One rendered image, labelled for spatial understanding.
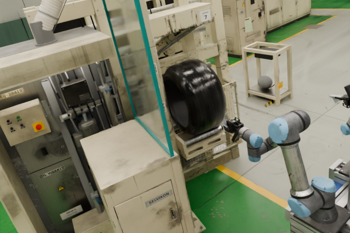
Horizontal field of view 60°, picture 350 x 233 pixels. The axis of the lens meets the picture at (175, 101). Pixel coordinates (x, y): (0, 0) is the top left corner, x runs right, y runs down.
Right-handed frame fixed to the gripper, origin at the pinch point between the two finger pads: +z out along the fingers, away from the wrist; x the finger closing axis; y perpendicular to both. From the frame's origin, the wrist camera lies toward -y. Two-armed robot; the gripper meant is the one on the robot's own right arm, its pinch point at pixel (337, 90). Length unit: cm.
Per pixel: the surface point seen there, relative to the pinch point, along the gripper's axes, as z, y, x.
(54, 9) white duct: 29, -116, -163
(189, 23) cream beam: 51, -73, -80
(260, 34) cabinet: 439, 91, 136
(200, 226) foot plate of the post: 12, 86, -130
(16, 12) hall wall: 862, -112, -433
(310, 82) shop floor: 224, 122, 109
